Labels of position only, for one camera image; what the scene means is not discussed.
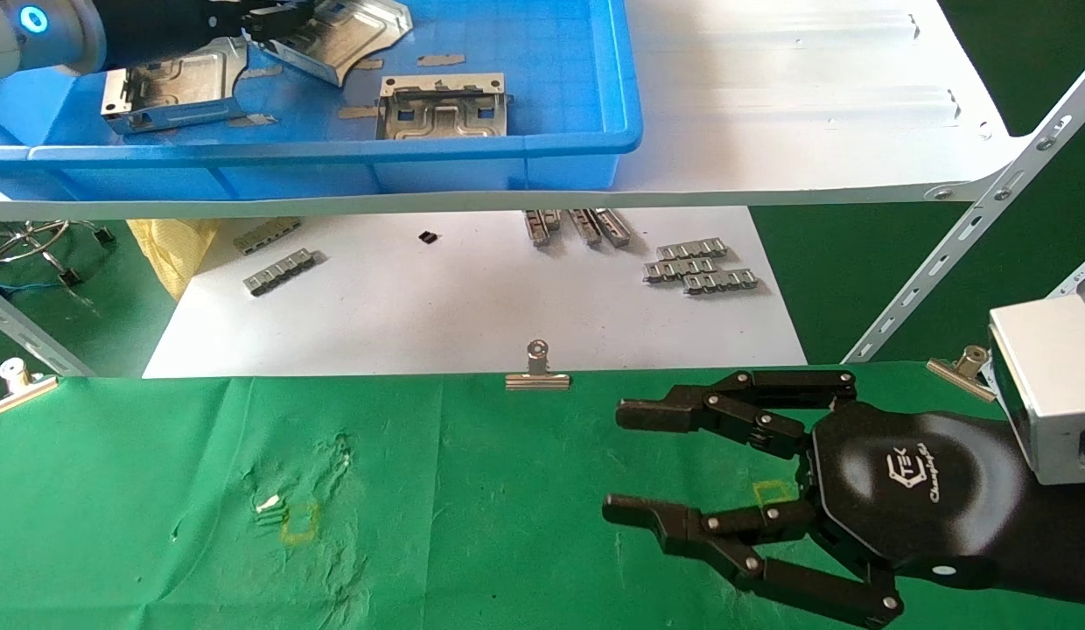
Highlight blue plastic tray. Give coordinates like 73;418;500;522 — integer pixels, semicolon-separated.
0;0;642;204

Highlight yellow cloth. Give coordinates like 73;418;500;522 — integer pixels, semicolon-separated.
127;219;220;301

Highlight white slotted shelf brace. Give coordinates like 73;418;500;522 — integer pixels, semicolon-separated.
1046;249;1085;303
844;52;1085;364

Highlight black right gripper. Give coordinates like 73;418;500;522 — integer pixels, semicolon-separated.
602;368;1033;629

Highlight grey slotted shelf brace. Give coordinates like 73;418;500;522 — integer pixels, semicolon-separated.
0;280;97;377

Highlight white shelf board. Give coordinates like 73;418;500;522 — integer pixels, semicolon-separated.
0;0;1029;221

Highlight stamped metal bracket part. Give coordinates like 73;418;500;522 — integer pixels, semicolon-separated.
101;37;249;135
375;73;508;141
261;0;414;87

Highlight ribbed metal strip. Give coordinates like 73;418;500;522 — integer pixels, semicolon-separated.
522;210;561;249
234;219;303;256
567;209;603;249
592;208;633;248
243;248;320;298
643;256;718;284
682;269;760;296
654;238;729;262

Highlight white paper sheet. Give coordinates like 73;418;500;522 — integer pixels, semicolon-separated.
143;206;806;379

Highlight green table cloth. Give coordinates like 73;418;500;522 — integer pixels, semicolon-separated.
0;361;1085;630

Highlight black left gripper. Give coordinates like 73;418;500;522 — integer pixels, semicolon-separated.
153;0;317;60

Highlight silver binder clip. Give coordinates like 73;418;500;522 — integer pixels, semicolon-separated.
0;357;60;419
926;346;998;403
506;339;571;391

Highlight metal chair base with casters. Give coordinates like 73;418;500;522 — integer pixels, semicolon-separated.
0;219;116;290

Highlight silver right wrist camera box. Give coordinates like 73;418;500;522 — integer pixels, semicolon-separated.
987;282;1085;488

